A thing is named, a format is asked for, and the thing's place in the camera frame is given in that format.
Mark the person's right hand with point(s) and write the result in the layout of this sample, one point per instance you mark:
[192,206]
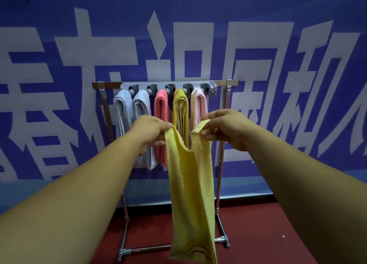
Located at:
[229,129]

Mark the person's left hand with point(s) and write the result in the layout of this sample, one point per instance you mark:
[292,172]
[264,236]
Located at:
[149,131]

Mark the plain light blue towel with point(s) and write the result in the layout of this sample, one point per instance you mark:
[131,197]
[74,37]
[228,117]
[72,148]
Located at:
[140,106]

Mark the pink towel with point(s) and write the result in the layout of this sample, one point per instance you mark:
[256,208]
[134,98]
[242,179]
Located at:
[162,106]

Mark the striped light blue towel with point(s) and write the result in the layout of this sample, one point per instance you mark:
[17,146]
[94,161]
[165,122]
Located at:
[123,111]

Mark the yellow towel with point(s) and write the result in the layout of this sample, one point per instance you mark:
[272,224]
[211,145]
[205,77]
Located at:
[180,111]

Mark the white printed towel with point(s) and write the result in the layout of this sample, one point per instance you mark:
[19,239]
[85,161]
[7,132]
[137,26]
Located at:
[198,106]

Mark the metal towel rack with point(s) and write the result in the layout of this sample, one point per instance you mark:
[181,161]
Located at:
[107,85]

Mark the pale green towel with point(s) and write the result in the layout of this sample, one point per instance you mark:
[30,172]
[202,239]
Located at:
[192,192]

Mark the person's right forearm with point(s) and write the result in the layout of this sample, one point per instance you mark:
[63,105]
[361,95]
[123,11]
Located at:
[312,197]

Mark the person's left forearm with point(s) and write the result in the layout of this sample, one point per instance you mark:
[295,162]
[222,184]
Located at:
[71,206]

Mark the grey plastic clip strip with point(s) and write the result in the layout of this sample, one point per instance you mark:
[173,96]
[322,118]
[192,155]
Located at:
[143,84]

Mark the blue banner with white characters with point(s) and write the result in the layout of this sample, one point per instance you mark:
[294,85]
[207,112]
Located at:
[258,5]

